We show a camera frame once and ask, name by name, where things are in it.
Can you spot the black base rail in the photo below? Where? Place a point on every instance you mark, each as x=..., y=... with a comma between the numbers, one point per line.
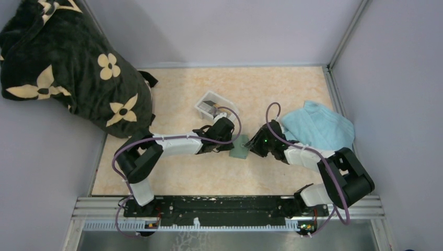
x=221, y=211

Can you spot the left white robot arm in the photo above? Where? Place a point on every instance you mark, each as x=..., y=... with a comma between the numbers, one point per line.
x=137, y=157

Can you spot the translucent white plastic bin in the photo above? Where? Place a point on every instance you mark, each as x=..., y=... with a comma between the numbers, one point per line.
x=223, y=106

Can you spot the black floral blanket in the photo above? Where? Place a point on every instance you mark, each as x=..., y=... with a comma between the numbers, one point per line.
x=54, y=50

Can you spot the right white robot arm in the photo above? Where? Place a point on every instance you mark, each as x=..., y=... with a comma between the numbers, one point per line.
x=345, y=180

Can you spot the aluminium frame rail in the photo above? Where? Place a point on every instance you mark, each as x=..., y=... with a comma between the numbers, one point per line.
x=106, y=213

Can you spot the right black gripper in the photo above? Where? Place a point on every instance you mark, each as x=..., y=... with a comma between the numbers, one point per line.
x=254, y=145

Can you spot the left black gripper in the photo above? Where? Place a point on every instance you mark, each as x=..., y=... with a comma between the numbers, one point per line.
x=225, y=147

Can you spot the light blue towel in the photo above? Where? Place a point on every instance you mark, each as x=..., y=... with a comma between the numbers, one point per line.
x=318, y=126

